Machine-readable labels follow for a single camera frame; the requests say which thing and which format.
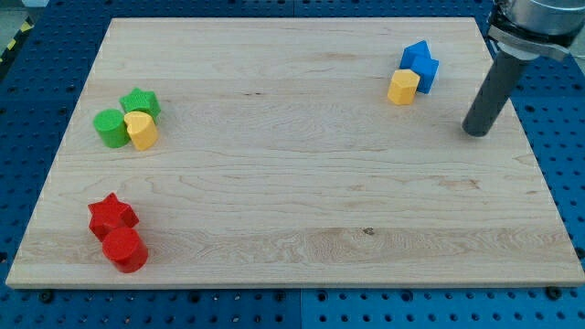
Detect blue cube block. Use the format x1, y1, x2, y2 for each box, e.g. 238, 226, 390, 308
410, 56, 440, 94

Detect light wooden board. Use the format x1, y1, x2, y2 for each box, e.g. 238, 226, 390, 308
6, 17, 584, 289

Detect green star block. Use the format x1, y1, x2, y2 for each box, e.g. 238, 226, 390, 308
119, 88, 161, 122

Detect green cylinder block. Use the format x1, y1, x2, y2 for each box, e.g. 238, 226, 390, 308
92, 109, 130, 148

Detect yellow hexagon block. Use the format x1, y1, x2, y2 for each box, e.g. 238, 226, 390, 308
388, 69, 420, 105

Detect blue pentagon block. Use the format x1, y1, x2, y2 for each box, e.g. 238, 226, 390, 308
399, 40, 431, 69

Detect red star block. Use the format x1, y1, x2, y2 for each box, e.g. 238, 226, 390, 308
88, 193, 139, 241

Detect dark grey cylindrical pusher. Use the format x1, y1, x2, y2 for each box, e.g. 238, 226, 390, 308
462, 50, 533, 137

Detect red cylinder block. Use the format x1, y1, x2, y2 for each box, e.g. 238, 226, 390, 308
102, 228, 149, 273

